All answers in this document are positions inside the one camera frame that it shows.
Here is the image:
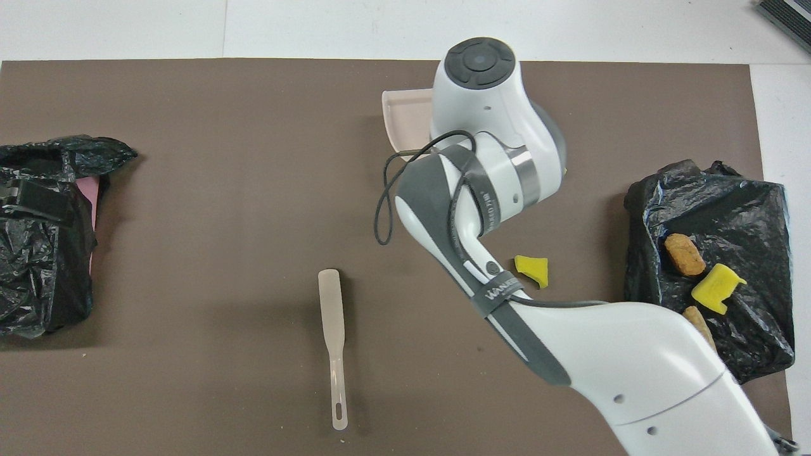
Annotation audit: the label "beige hand brush black bristles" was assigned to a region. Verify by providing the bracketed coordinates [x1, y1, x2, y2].
[317, 269, 349, 431]

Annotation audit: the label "beige plastic dustpan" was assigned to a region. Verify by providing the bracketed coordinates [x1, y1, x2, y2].
[381, 89, 438, 153]

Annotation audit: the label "brown oval bun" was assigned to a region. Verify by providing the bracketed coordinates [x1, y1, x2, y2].
[664, 233, 706, 276]

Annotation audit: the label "large yellow sponge piece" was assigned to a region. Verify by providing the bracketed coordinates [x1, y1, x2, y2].
[691, 263, 748, 315]

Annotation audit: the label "pink plastic bin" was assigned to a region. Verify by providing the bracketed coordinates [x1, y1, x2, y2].
[75, 176, 101, 276]

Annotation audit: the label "black plastic trash bag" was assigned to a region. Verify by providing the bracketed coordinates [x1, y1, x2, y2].
[0, 135, 139, 339]
[623, 160, 796, 386]

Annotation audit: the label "small yellow sponge piece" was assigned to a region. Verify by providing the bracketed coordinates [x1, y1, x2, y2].
[514, 255, 549, 289]

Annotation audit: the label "brown table mat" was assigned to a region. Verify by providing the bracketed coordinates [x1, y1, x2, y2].
[0, 59, 794, 456]

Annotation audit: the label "dark grey ribbed object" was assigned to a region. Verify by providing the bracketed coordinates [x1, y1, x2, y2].
[755, 0, 811, 54]

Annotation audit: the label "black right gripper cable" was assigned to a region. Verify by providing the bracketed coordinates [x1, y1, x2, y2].
[374, 130, 482, 248]

